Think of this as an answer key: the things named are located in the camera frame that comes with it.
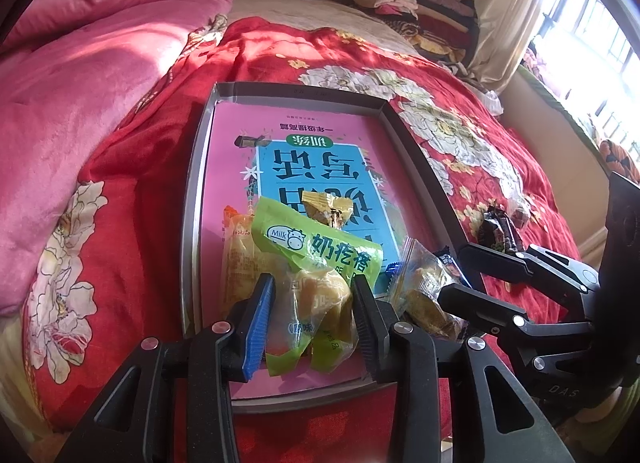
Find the orange patterned cushion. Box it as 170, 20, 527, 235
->
597, 138, 640, 178

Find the clear yellow pastry packet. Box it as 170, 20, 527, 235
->
389, 237, 471, 343

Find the beige bed sheet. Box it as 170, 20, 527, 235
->
225, 0, 418, 56

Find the red floral blanket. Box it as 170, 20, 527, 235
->
20, 15, 583, 463

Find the clear bag of dark candies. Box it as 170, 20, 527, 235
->
506, 190, 535, 230

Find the gold snack packet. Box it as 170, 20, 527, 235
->
299, 192, 353, 233

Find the dark printed snack packet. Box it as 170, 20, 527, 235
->
434, 247, 473, 290

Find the black snack packet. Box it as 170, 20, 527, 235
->
475, 210, 525, 255

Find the colourful cloth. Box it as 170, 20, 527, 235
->
520, 48, 548, 76

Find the grey tray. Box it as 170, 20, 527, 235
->
179, 82, 488, 416

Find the stack of folded clothes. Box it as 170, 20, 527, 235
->
350, 0, 481, 78

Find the orange wafer packet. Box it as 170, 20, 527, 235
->
220, 205, 268, 316

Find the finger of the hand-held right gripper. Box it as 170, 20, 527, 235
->
459, 243, 601, 304
437, 283, 594, 374

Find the green windowsill cover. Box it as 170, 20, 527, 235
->
517, 63, 616, 154

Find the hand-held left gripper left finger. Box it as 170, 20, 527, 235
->
55, 273, 277, 463

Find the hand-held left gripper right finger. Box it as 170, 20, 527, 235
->
351, 275, 576, 463

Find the white crumpled cloth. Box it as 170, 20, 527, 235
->
480, 88, 504, 117

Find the cream curtain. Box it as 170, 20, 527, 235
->
469, 0, 556, 94

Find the pink book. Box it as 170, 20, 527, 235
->
200, 98, 436, 401

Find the pink quilt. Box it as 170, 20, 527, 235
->
0, 0, 236, 319

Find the green snack packet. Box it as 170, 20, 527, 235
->
250, 195, 386, 378

